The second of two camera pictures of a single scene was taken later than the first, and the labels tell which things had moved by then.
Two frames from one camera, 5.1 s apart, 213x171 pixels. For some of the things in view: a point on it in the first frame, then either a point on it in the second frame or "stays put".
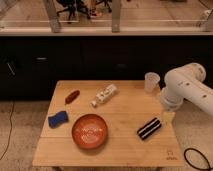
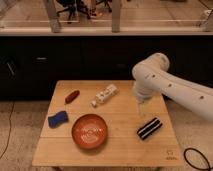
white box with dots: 104,94 stays put
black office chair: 73,6 stays put
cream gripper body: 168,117 to 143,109
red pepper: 71,96 stays put
